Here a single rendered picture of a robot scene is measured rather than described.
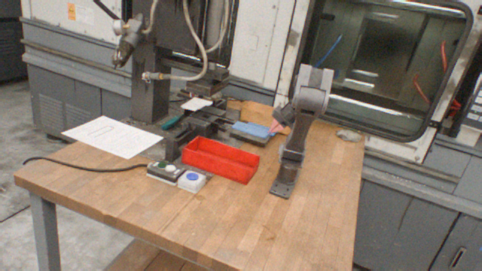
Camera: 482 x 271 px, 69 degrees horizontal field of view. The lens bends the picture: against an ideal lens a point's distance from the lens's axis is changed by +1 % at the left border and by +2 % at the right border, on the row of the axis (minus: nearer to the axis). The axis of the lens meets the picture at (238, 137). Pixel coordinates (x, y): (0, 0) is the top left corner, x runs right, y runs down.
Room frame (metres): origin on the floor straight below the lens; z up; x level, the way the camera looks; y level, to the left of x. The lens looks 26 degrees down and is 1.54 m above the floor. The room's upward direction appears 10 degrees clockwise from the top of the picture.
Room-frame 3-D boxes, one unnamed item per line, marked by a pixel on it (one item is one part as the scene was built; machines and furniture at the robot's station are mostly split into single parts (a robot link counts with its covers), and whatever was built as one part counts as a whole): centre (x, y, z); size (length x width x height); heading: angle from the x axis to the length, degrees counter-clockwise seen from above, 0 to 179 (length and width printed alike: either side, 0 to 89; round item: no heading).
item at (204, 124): (1.30, 0.15, 0.98); 0.20 x 0.10 x 0.01; 163
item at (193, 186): (0.91, 0.12, 0.90); 0.07 x 0.07 x 0.06; 73
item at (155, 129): (1.34, 0.22, 0.88); 0.65 x 0.50 x 0.03; 163
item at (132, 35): (1.26, 0.45, 1.25); 0.19 x 0.07 x 0.19; 163
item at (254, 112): (1.52, -0.13, 0.93); 0.25 x 0.13 x 0.08; 73
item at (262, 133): (1.22, -0.05, 1.00); 0.15 x 0.07 x 0.03; 73
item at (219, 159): (1.06, 0.05, 0.93); 0.25 x 0.12 x 0.06; 73
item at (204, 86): (1.30, 0.22, 1.22); 0.26 x 0.18 x 0.30; 73
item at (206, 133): (1.30, 0.15, 0.94); 0.20 x 0.10 x 0.07; 163
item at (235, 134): (1.37, -0.06, 0.91); 0.17 x 0.16 x 0.02; 163
